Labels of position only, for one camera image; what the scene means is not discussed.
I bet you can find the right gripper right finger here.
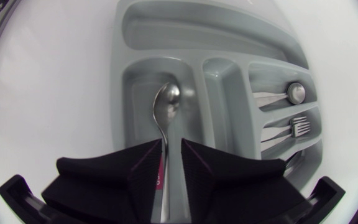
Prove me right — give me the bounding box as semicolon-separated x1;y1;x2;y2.
181;138;312;224

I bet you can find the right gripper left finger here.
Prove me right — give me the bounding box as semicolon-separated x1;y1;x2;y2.
41;138;163;224

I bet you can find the grey cutlery tray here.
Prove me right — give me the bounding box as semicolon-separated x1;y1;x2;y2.
109;0;324;224

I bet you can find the steel knife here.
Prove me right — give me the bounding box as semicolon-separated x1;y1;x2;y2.
283;151;306;175

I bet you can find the steel fork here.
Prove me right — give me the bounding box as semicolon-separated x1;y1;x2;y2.
260;123;311;152
260;116;308;135

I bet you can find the steel spoon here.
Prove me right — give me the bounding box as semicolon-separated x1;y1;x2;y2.
152;82;181;224
252;82;306;109

